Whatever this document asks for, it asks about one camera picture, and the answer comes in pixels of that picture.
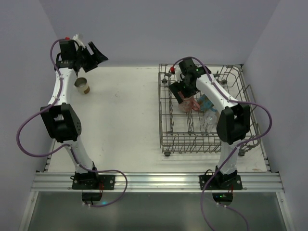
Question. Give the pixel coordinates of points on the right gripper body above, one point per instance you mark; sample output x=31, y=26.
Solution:
x=181, y=89

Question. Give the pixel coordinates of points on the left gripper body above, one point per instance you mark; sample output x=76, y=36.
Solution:
x=86, y=60

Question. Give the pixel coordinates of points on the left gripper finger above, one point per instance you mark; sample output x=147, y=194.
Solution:
x=89, y=66
x=97, y=56

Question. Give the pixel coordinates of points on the cream and brown cup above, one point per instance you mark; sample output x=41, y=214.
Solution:
x=82, y=85

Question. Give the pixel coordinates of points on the pink patterned mug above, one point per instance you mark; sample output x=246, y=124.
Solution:
x=189, y=104

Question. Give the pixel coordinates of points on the blue butterfly mug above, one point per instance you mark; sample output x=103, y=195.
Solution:
x=204, y=103

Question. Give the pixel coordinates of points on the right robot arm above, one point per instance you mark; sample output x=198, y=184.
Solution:
x=234, y=117

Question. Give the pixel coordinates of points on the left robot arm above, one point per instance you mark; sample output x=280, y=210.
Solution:
x=59, y=117

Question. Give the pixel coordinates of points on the clear drinking glass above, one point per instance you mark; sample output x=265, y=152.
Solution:
x=208, y=122

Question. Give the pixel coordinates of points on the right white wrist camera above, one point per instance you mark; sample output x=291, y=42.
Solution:
x=177, y=73

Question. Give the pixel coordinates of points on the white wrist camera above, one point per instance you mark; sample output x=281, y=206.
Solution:
x=177, y=73
x=78, y=38

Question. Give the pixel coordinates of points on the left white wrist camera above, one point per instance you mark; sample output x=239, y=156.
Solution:
x=78, y=38

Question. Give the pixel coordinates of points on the grey wire dish rack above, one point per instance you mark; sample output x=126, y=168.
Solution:
x=181, y=132

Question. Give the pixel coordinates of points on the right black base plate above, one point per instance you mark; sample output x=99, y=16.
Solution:
x=221, y=181

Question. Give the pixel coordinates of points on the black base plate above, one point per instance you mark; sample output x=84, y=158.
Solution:
x=221, y=181
x=93, y=181

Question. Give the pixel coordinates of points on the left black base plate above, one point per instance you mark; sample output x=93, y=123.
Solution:
x=93, y=181

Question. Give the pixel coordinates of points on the aluminium mounting rail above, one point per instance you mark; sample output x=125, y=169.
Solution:
x=162, y=182

